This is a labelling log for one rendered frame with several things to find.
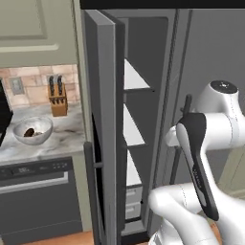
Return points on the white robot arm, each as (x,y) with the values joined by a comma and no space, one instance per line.
(223,127)

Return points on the white freezer shelf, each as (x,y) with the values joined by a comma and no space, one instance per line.
(132,173)
(132,78)
(131,130)

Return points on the grey freezer door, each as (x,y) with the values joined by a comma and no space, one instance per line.
(102,95)

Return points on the grey freezer drawer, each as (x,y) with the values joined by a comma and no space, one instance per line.
(133,194)
(132,210)

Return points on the grey marbled bowl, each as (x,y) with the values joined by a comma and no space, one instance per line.
(41,126)

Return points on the beige tall cupboard panel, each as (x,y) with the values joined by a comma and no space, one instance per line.
(82,95)

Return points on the wooden knife block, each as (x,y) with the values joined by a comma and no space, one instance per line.
(59,102)

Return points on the grey fridge body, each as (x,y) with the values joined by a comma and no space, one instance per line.
(153,48)

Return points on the brown food piece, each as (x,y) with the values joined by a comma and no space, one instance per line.
(29,132)

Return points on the black appliance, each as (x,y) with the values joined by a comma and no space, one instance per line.
(4,115)

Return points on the dark grey dishwasher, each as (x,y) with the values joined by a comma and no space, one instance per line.
(38,210)

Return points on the beige base cupboard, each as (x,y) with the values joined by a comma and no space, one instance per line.
(234,172)

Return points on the grey wall socket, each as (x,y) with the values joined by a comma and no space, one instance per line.
(16,86)

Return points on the beige wall cupboard door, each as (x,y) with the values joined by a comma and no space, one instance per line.
(32,32)

